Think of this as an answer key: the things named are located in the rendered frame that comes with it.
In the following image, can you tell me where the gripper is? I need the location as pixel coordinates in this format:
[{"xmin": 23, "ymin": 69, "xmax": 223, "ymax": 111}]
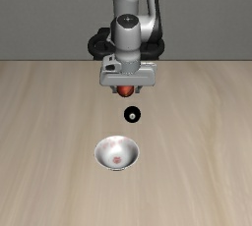
[{"xmin": 99, "ymin": 53, "xmax": 158, "ymax": 94}]

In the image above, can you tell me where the white bowl with red pattern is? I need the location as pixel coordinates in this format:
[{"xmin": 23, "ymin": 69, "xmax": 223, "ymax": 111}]
[{"xmin": 94, "ymin": 135, "xmax": 141, "ymax": 172}]

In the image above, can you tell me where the black ball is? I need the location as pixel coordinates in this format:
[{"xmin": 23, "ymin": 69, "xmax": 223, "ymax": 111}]
[{"xmin": 123, "ymin": 105, "xmax": 142, "ymax": 125}]

